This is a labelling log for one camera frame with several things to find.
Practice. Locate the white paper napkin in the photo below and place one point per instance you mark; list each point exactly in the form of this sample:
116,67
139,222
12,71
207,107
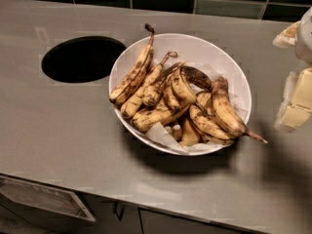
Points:
162,138

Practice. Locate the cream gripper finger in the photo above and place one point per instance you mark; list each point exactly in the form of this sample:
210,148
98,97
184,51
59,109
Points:
287,37
296,107

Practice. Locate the round black counter hole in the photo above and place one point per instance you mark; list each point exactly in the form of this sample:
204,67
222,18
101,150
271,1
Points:
83,59

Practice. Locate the white bowl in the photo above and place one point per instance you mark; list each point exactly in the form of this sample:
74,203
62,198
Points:
214,62

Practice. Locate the lower left spotted banana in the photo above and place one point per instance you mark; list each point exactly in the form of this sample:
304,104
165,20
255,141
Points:
146,118

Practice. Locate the banana with long stem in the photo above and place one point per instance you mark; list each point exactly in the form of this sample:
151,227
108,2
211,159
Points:
225,113

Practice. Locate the short dark-spotted banana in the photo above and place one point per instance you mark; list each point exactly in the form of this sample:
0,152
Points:
152,93

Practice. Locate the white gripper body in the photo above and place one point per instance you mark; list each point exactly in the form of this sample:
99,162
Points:
305,38

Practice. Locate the long spotted banana far left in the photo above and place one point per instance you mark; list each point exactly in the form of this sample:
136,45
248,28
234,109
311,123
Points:
135,76

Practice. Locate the black cabinet handle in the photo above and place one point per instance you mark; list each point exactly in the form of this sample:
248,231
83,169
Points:
118,210

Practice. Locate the framed sign on cabinet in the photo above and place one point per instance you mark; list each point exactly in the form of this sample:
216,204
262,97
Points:
44,197

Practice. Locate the curved banana with black peel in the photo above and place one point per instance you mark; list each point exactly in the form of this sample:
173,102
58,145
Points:
184,77

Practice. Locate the lower right spotted banana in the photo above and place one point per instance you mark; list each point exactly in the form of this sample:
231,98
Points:
206,125

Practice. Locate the small banana at bowl bottom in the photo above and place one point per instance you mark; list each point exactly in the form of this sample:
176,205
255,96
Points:
189,134

